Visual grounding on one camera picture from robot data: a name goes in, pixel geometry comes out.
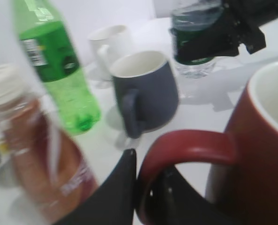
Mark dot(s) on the brown Nescafe coffee bottle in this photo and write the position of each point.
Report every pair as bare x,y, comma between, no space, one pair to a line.
49,166

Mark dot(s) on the yellow paper cup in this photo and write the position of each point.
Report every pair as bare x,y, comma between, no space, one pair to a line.
3,148

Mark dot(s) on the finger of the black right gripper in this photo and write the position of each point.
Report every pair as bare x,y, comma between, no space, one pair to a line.
217,40

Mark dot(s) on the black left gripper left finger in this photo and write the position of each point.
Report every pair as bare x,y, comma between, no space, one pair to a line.
113,202

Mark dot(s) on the green soda bottle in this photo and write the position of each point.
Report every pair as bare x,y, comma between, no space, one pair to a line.
47,45

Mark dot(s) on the white mug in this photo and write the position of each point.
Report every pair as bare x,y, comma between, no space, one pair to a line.
108,45

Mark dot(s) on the dark grey mug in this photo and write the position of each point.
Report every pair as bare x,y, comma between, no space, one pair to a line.
146,91

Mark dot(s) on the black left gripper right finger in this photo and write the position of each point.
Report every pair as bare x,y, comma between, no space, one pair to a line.
175,202

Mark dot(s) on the red mug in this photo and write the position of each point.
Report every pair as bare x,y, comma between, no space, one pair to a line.
236,170

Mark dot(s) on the clear water bottle green label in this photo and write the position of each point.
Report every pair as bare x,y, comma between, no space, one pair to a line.
188,19

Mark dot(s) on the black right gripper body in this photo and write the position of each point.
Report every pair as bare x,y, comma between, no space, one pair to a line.
249,16

